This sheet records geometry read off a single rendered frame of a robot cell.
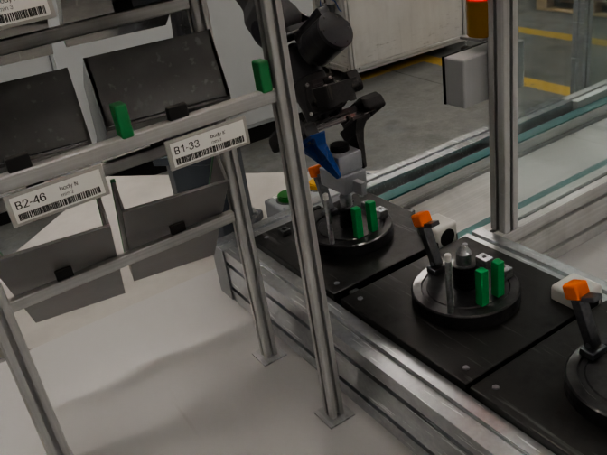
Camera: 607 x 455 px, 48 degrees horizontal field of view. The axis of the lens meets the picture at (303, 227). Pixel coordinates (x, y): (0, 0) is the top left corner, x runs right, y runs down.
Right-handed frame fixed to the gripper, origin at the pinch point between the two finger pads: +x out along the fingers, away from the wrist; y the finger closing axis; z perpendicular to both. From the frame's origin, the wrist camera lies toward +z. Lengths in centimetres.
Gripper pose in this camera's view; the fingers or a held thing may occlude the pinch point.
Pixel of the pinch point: (341, 152)
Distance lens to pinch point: 104.9
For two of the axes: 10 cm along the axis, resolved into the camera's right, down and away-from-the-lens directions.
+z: 3.7, -2.3, -9.0
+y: 8.3, -3.6, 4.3
